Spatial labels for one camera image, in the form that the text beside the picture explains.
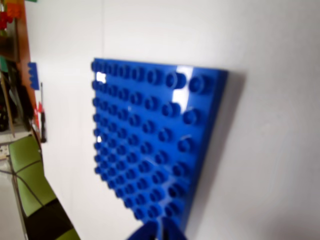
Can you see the red artificial flowers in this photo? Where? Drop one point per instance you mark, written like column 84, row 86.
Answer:
column 4, row 20

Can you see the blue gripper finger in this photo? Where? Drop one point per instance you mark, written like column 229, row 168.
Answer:
column 172, row 231
column 148, row 231

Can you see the brown wooden shelf board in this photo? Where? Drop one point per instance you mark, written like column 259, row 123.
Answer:
column 25, row 57

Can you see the black and red screwdriver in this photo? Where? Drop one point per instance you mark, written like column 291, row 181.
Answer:
column 43, row 120

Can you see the green and black chair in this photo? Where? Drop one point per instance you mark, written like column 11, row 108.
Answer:
column 30, row 175

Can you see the blue 8x8 studded baseplate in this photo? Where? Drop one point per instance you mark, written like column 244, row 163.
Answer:
column 140, row 130

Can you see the small blue studded block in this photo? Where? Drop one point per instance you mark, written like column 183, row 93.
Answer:
column 32, row 75

